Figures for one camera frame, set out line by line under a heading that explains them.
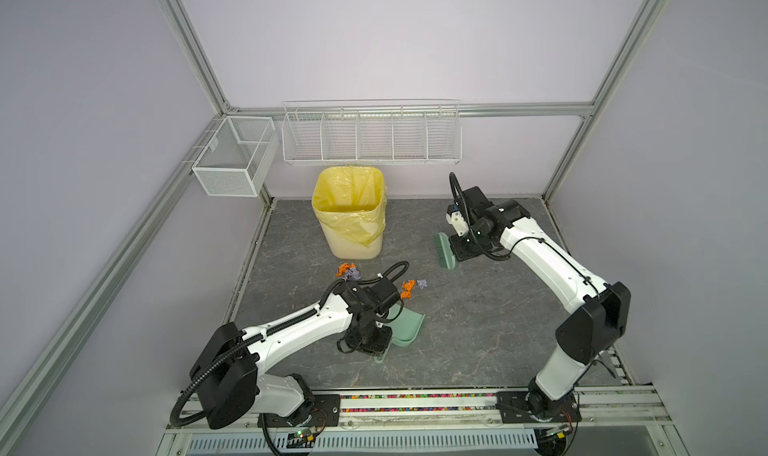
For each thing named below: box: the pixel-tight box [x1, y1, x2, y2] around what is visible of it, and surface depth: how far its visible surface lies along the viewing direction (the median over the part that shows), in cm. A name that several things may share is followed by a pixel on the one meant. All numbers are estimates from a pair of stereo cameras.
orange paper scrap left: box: [400, 279, 417, 299], surface depth 96 cm
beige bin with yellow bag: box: [312, 166, 387, 260], surface depth 96 cm
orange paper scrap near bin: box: [335, 262, 356, 277], surface depth 101 cm
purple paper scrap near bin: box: [346, 267, 362, 280], surface depth 99 cm
